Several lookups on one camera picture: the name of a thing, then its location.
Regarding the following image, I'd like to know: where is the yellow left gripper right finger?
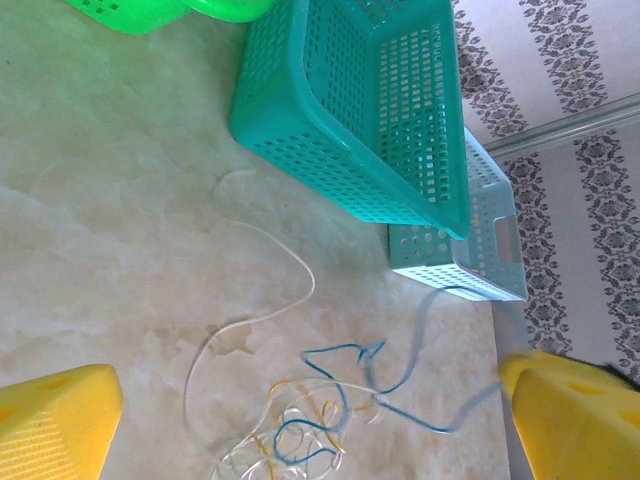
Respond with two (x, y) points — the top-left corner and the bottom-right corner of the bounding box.
(499, 349), (640, 480)

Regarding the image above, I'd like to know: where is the long white wire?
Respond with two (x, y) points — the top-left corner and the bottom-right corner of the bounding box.
(183, 169), (317, 451)

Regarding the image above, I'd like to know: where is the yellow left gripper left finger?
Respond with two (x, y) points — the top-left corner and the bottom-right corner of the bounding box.
(0, 363), (126, 480)

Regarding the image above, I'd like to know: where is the green perforated plastic basket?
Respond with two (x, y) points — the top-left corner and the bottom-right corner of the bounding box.
(64, 0), (276, 37)

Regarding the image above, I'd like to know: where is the aluminium frame post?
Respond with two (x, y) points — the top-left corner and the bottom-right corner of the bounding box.
(482, 92), (640, 154)

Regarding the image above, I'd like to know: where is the light blue perforated plastic basket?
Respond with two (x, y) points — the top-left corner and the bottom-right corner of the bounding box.
(387, 127), (530, 304)

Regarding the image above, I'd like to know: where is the blue wire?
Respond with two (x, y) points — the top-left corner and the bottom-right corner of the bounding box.
(272, 389), (351, 464)
(299, 285), (526, 435)

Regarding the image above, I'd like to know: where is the teal perforated plastic basket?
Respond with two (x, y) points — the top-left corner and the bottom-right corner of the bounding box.
(228, 0), (472, 240)

